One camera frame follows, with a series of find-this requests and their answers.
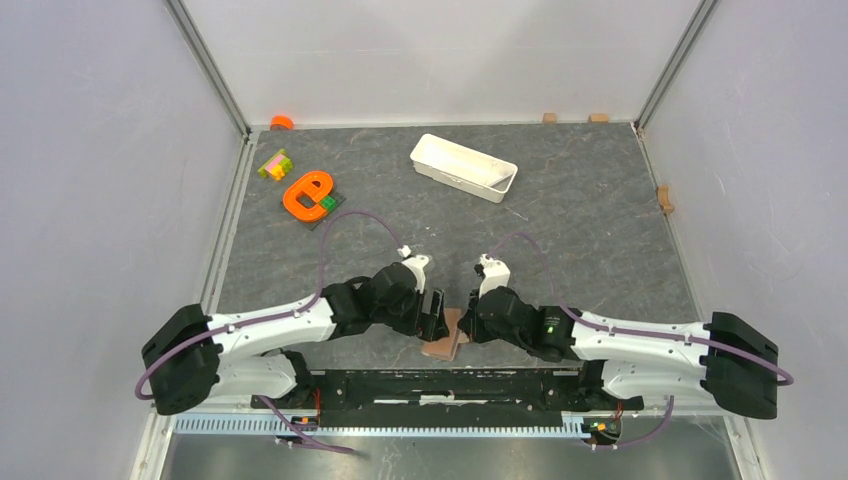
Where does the brown leather card holder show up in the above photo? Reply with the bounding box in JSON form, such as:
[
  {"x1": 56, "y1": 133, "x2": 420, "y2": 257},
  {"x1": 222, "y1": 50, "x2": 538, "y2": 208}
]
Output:
[{"x1": 421, "y1": 308, "x2": 469, "y2": 361}]

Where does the white plastic tray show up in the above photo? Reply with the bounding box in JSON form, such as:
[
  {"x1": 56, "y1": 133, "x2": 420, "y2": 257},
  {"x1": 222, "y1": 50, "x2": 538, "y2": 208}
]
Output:
[{"x1": 410, "y1": 134, "x2": 518, "y2": 204}]

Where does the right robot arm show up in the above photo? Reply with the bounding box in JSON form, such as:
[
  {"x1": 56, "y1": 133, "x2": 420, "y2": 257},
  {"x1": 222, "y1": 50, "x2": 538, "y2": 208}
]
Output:
[{"x1": 459, "y1": 287, "x2": 781, "y2": 420}]

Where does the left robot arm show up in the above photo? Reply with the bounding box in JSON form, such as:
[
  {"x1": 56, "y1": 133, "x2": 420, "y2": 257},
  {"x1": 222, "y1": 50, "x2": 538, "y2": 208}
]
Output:
[{"x1": 141, "y1": 255, "x2": 449, "y2": 416}]

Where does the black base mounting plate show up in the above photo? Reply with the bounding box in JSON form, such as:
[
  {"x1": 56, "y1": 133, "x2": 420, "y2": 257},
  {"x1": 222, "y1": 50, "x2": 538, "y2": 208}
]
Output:
[{"x1": 271, "y1": 367, "x2": 644, "y2": 428}]

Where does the green brick on dark plate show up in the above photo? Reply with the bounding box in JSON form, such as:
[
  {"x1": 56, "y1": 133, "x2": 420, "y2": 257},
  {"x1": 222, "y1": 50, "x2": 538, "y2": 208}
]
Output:
[{"x1": 306, "y1": 191, "x2": 346, "y2": 231}]

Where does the orange letter-shaped plastic piece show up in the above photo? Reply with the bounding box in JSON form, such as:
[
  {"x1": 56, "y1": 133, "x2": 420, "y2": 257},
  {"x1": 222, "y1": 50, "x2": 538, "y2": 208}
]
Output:
[{"x1": 281, "y1": 170, "x2": 335, "y2": 224}]

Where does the colourful toy brick stack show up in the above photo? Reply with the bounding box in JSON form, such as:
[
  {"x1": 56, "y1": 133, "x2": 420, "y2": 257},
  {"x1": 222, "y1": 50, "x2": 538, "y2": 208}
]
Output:
[{"x1": 257, "y1": 149, "x2": 293, "y2": 182}]

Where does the curved wooden piece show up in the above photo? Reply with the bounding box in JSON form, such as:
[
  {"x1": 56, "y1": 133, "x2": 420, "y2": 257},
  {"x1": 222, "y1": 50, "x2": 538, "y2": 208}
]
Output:
[{"x1": 656, "y1": 185, "x2": 675, "y2": 215}]

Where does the orange round cap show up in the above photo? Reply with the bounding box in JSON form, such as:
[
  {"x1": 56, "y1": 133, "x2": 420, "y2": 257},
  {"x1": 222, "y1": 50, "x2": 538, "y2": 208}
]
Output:
[{"x1": 269, "y1": 115, "x2": 294, "y2": 131}]

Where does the small wooden block right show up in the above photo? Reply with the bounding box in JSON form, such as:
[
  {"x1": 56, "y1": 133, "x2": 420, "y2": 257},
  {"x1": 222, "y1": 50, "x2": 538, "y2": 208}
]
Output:
[{"x1": 588, "y1": 113, "x2": 610, "y2": 123}]

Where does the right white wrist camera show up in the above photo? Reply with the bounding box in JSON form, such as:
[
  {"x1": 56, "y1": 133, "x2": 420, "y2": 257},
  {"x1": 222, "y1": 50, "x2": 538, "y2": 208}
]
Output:
[{"x1": 474, "y1": 254, "x2": 511, "y2": 297}]

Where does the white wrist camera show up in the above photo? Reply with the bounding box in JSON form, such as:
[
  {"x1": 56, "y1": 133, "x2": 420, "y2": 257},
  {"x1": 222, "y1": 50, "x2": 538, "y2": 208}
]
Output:
[
  {"x1": 397, "y1": 245, "x2": 432, "y2": 293},
  {"x1": 474, "y1": 254, "x2": 511, "y2": 297}
]

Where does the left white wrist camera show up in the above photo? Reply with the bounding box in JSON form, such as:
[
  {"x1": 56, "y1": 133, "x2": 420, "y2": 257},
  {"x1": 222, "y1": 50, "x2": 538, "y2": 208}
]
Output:
[{"x1": 397, "y1": 245, "x2": 432, "y2": 293}]

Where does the blue toothed cable rail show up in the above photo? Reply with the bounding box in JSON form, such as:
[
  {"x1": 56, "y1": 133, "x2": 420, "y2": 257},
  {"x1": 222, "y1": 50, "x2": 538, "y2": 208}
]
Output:
[{"x1": 173, "y1": 413, "x2": 591, "y2": 439}]

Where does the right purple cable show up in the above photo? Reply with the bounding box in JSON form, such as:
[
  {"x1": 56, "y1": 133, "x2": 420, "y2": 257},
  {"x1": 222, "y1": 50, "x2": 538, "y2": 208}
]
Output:
[{"x1": 486, "y1": 231, "x2": 795, "y2": 452}]

